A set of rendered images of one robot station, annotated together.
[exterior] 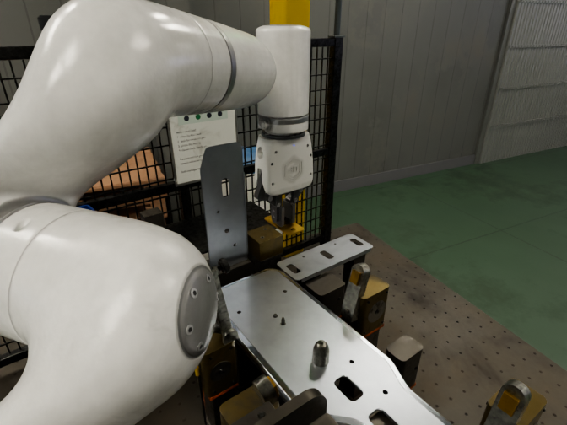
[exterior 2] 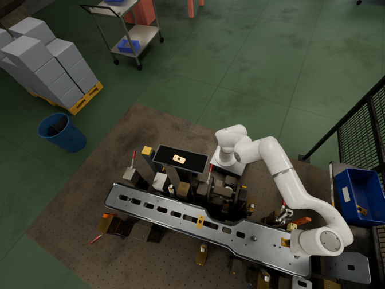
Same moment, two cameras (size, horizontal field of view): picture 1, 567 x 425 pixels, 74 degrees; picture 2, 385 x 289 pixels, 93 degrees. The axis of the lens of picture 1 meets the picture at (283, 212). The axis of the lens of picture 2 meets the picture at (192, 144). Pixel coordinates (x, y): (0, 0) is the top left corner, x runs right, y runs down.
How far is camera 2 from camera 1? 0.88 m
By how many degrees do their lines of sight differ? 91
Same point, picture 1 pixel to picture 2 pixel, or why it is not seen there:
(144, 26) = (264, 149)
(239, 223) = (337, 273)
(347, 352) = (249, 248)
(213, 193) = (349, 258)
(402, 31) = not seen: outside the picture
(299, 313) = (275, 254)
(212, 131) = not seen: outside the picture
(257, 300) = not seen: hidden behind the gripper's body
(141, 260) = (240, 148)
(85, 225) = (251, 147)
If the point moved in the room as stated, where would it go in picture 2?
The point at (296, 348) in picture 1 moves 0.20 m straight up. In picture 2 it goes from (262, 237) to (271, 235)
